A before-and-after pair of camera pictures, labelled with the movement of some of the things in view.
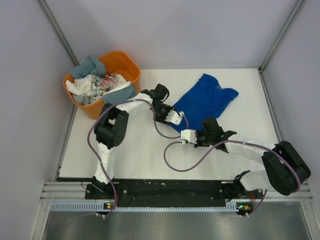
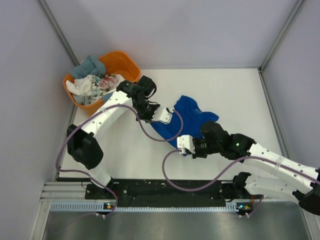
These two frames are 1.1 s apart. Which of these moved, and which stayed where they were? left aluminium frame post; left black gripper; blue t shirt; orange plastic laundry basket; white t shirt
Moved: blue t shirt; left black gripper
Stayed: left aluminium frame post; white t shirt; orange plastic laundry basket
